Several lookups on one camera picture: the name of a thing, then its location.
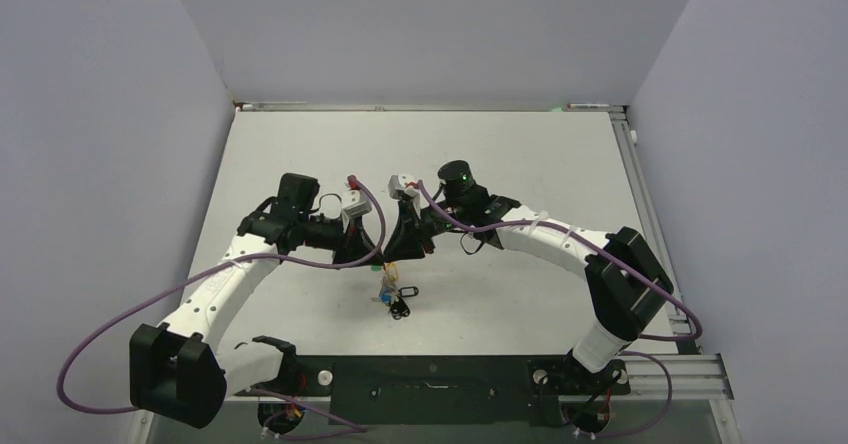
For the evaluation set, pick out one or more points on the yellow key tag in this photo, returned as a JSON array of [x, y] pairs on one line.
[[391, 272]]

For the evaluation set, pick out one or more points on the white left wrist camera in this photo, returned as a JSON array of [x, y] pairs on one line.
[[354, 204]]

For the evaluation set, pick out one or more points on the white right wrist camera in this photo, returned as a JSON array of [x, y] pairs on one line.
[[402, 187]]

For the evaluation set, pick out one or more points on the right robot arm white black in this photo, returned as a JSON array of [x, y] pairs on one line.
[[627, 284]]

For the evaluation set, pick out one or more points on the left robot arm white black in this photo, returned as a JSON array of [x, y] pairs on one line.
[[180, 368]]

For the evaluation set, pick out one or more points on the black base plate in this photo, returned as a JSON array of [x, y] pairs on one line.
[[449, 390]]

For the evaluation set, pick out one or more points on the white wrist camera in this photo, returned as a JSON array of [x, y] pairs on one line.
[[402, 187], [354, 204]]

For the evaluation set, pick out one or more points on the metal key holder red handle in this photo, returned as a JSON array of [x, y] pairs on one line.
[[394, 297]]

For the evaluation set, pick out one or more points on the aluminium frame rail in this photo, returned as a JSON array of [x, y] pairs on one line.
[[423, 267]]

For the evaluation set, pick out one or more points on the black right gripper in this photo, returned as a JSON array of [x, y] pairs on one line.
[[406, 241]]

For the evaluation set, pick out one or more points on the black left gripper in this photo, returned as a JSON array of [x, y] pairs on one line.
[[353, 243]]

